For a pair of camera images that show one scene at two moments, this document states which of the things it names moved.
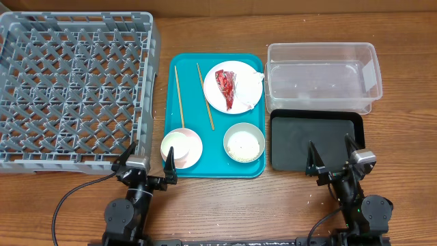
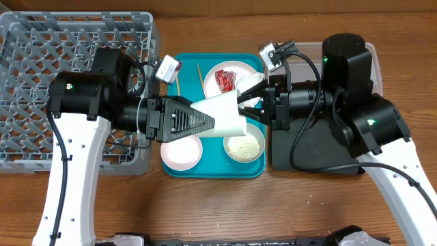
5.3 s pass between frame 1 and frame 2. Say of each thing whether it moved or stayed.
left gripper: moved
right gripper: moved
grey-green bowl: stayed
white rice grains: stayed
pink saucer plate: stayed
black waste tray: stayed
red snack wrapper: stayed
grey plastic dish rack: stayed
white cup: moved
